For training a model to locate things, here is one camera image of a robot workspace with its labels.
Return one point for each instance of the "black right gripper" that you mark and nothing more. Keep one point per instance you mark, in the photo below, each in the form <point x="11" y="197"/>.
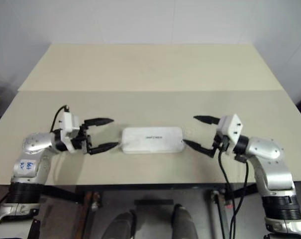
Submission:
<point x="221" y="143"/>

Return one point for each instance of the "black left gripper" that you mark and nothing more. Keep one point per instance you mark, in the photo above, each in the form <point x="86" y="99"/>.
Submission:
<point x="80" y="140"/>

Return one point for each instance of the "white plastic pencil case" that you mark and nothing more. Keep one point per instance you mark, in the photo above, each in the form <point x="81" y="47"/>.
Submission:
<point x="151" y="139"/>

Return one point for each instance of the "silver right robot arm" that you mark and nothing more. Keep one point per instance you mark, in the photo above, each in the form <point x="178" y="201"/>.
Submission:
<point x="267" y="149"/>

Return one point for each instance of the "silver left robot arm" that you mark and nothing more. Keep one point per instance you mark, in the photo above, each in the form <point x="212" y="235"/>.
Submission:
<point x="37" y="143"/>

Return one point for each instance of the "rusty metal table leg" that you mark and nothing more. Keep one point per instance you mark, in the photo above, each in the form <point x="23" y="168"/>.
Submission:
<point x="91" y="211"/>
<point x="220" y="211"/>

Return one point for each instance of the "black flat bar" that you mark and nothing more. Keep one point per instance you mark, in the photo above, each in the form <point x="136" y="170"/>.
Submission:
<point x="154" y="202"/>

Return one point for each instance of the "dark rounded shape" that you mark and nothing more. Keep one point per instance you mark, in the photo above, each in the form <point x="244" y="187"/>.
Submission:
<point x="123" y="225"/>
<point x="183" y="221"/>

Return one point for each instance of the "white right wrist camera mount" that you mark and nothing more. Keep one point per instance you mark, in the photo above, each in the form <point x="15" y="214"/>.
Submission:
<point x="232" y="124"/>

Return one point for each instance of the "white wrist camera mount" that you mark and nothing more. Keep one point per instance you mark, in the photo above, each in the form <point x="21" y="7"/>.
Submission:
<point x="232" y="124"/>
<point x="69" y="122"/>

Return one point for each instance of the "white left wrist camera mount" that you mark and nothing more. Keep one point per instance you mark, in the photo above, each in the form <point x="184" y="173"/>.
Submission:
<point x="69" y="122"/>

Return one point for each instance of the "black table frame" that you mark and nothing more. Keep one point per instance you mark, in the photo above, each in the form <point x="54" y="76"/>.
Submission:
<point x="145" y="188"/>

